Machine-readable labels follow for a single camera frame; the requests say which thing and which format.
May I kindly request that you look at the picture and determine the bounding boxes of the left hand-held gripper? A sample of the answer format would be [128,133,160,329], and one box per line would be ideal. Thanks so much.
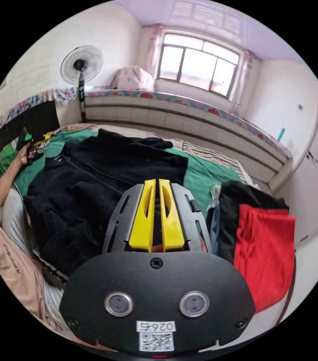
[16,127,52,164]

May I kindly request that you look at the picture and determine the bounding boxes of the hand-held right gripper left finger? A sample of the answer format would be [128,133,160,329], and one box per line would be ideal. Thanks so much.
[128,179,157,252]

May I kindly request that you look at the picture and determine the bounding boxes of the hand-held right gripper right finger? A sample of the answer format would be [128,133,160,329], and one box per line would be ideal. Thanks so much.
[158,178,185,252]

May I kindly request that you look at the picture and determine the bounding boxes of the person's left forearm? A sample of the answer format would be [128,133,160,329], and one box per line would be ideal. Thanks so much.
[0,161,24,211]

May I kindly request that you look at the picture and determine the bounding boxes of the black pants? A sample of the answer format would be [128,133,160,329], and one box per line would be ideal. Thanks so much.
[23,128,189,278]

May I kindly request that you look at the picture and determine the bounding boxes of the person's left hand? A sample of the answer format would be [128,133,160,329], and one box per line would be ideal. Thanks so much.
[16,142,33,168]

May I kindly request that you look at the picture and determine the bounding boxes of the bed with green sheet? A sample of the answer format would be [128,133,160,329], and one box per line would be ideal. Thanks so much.
[0,123,262,285]

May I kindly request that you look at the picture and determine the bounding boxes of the standing fan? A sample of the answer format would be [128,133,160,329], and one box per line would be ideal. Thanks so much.
[60,45,104,123]

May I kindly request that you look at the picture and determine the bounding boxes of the pile of clothes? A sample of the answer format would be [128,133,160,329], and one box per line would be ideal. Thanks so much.
[205,180,297,314]

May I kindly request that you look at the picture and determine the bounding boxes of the person's body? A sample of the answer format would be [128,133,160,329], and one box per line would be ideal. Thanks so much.
[0,191,73,338]

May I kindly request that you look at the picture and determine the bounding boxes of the pink floral bundle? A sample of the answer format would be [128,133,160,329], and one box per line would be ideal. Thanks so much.
[110,65,156,91]

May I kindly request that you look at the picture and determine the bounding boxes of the floral ledge cover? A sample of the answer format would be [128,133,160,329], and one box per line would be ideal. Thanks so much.
[85,86,292,159]

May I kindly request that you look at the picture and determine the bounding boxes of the white cupboard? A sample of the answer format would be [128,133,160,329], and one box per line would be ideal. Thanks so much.
[271,97,318,244]

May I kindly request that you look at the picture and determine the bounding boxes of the pink curtain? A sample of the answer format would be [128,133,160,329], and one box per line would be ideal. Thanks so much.
[231,50,254,113]
[147,24,164,82]

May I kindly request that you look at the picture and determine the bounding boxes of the window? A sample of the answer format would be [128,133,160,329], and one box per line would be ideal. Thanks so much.
[155,32,242,100]

